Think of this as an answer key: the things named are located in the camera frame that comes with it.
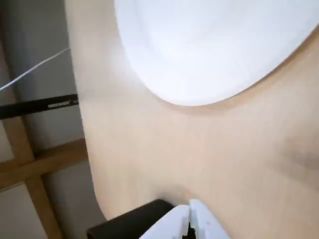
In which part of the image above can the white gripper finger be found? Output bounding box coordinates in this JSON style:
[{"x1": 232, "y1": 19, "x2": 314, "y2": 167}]
[
  {"x1": 138, "y1": 204, "x2": 191, "y2": 239},
  {"x1": 188, "y1": 198, "x2": 236, "y2": 239}
]

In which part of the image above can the black rectangular block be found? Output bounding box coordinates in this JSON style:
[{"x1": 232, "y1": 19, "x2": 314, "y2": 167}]
[{"x1": 86, "y1": 199, "x2": 175, "y2": 239}]

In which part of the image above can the white paper plate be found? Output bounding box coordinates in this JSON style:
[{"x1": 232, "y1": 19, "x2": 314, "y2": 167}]
[{"x1": 114, "y1": 0, "x2": 319, "y2": 107}]

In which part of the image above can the black Neewer stand leg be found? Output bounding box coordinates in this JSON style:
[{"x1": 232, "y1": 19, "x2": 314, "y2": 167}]
[{"x1": 0, "y1": 94, "x2": 79, "y2": 121}]

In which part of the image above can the light wooden frame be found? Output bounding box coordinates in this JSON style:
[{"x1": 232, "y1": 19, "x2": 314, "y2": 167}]
[{"x1": 0, "y1": 119, "x2": 88, "y2": 239}]

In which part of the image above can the thin white cable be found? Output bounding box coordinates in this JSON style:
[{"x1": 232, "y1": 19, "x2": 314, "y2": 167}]
[{"x1": 0, "y1": 48, "x2": 70, "y2": 91}]

